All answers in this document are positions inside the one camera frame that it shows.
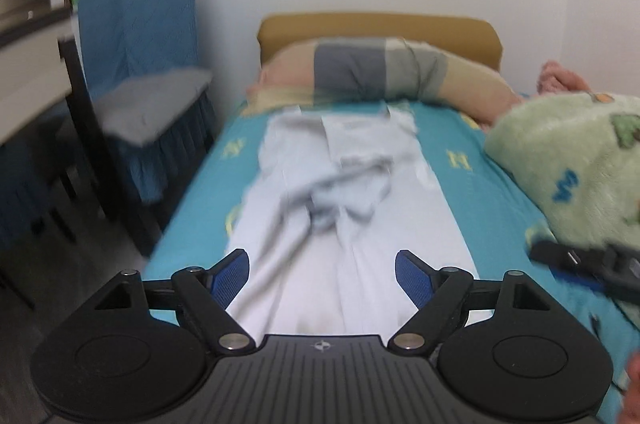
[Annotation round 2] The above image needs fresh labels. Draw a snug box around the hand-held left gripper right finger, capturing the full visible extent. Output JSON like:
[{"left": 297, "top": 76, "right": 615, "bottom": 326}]
[{"left": 388, "top": 249, "right": 549, "bottom": 355}]

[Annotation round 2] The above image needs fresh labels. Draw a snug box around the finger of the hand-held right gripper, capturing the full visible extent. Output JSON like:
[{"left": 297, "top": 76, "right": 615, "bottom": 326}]
[{"left": 529, "top": 239, "right": 608, "bottom": 293}]

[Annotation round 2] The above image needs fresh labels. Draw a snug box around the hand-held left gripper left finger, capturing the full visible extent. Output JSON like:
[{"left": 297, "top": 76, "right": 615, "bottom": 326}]
[{"left": 95, "top": 248, "right": 254, "bottom": 355}]

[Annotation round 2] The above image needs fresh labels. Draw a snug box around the white garment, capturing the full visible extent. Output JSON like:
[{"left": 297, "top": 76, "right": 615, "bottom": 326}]
[{"left": 224, "top": 103, "right": 482, "bottom": 338}]

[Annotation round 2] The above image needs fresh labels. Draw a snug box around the green fleece printed blanket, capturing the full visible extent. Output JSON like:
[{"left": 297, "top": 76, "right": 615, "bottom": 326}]
[{"left": 485, "top": 92, "right": 640, "bottom": 320}]

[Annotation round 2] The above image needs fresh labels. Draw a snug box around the bed with teal sheet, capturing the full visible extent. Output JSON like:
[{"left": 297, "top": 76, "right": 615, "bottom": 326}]
[{"left": 144, "top": 97, "right": 640, "bottom": 424}]

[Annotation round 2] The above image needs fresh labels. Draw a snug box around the colour-block bolster pillow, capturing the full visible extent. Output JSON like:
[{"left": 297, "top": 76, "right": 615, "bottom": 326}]
[{"left": 245, "top": 37, "right": 526, "bottom": 127}]

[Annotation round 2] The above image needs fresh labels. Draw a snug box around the mustard yellow headboard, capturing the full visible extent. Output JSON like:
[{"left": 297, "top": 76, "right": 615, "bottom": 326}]
[{"left": 257, "top": 12, "right": 502, "bottom": 74}]

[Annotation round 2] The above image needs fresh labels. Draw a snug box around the chair with blue quilted cover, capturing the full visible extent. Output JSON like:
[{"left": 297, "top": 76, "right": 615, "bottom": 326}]
[{"left": 59, "top": 0, "right": 219, "bottom": 257}]

